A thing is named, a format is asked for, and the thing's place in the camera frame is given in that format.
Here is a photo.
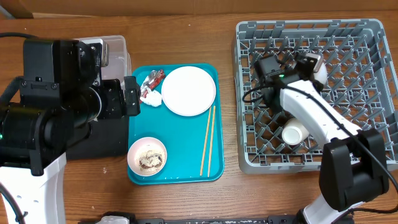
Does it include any pink round plate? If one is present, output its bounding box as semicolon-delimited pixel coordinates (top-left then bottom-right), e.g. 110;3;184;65
161;66;216;116

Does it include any cream white cup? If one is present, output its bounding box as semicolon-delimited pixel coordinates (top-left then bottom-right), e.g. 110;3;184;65
282;118;309;145

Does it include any grey white bowl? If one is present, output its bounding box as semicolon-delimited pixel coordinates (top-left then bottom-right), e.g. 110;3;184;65
313;62;328;92

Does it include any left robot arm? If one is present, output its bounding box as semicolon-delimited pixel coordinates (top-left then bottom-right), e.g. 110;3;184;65
1;36;141;223

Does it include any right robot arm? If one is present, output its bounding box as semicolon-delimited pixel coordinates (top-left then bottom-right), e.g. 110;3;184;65
254;53;391;223

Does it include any black waste bin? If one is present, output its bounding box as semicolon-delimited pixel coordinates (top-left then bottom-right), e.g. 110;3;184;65
66;117;128;160

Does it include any grey dishwasher rack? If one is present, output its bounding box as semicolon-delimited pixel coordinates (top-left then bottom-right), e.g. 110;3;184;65
232;19;397;174

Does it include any crumpled white tissue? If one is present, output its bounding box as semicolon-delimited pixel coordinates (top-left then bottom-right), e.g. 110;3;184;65
141;90;162;107

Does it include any clear plastic container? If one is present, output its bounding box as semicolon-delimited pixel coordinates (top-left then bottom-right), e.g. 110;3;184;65
79;35;131;90

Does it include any red silver wrapper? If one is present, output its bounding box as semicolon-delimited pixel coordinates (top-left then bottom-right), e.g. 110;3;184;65
140;70;165;103

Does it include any teal plastic tray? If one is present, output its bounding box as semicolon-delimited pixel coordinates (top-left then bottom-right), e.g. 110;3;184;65
127;63;225;186

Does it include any pink bowl with food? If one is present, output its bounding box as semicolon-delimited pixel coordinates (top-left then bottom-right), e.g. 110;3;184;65
127;137;167;177

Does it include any black cable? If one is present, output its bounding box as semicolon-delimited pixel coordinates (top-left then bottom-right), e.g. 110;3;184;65
0;182;29;224

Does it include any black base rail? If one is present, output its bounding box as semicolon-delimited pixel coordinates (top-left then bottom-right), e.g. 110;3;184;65
77;211;355;224

